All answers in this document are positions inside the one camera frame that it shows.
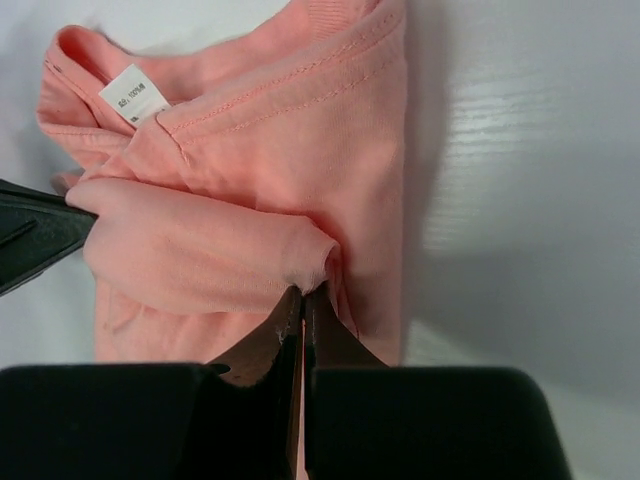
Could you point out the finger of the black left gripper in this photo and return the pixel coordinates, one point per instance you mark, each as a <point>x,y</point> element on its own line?
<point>38,229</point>

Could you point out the salmon orange t-shirt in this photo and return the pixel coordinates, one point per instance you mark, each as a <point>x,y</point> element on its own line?
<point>221,178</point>

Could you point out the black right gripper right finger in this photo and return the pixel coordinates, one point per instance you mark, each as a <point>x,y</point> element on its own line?
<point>367,420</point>

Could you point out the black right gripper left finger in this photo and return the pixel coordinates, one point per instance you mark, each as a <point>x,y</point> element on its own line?
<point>234,417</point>

